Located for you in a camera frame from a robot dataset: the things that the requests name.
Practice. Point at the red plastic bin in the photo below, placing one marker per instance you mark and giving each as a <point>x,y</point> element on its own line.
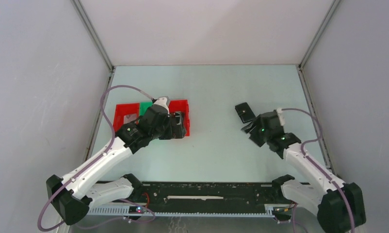
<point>125,113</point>
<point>183,107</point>

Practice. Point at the grey card in bin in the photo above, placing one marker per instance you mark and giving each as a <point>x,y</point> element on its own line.
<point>129,118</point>

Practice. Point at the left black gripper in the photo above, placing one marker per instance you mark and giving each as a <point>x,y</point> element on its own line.
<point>174,131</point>

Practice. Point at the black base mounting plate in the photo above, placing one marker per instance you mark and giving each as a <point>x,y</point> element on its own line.
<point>209,197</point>

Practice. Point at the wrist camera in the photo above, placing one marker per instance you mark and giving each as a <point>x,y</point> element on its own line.
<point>163,102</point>
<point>280,116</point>

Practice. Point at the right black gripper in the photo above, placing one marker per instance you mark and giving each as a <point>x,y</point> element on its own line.
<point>254,137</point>

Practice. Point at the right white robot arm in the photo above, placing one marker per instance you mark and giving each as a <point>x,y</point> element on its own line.
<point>338,205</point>

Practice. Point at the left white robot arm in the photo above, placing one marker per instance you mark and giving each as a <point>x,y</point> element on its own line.
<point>76,193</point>

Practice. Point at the left red plastic bin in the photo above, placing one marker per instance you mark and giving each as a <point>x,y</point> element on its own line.
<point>125,113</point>

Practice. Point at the right red plastic bin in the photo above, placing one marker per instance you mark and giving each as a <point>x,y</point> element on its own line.
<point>183,107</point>

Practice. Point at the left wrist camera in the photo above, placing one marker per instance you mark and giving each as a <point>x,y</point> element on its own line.
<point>163,102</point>

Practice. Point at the black leather card holder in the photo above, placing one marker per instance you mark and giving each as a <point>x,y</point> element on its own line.
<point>244,112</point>

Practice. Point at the green plastic bin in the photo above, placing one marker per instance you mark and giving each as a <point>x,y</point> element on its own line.
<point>143,107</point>

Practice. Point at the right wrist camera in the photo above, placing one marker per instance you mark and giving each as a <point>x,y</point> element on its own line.
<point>280,116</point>

